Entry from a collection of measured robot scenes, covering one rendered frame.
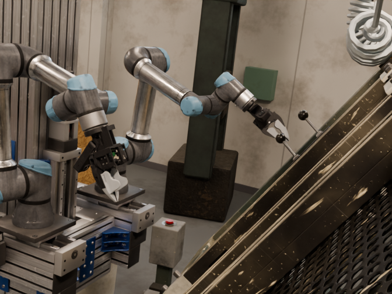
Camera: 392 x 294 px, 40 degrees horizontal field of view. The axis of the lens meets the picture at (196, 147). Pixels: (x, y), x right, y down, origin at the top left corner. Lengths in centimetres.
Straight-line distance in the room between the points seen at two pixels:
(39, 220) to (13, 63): 56
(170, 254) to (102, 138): 102
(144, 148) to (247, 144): 346
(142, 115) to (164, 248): 59
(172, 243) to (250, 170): 358
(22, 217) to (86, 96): 67
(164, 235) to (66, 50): 88
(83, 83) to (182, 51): 459
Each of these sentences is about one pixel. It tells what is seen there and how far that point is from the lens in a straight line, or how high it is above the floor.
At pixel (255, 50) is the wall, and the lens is 574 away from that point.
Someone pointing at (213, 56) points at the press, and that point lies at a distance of 467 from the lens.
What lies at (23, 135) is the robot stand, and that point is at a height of 131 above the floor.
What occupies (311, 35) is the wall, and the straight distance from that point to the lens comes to 556.
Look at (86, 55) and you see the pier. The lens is 652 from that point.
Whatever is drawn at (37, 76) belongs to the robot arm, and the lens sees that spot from 190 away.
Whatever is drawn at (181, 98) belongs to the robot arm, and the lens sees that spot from 209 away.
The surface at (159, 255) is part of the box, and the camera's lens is 244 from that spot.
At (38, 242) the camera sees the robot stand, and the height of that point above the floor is 100.
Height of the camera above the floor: 185
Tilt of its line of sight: 14 degrees down
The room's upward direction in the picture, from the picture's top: 6 degrees clockwise
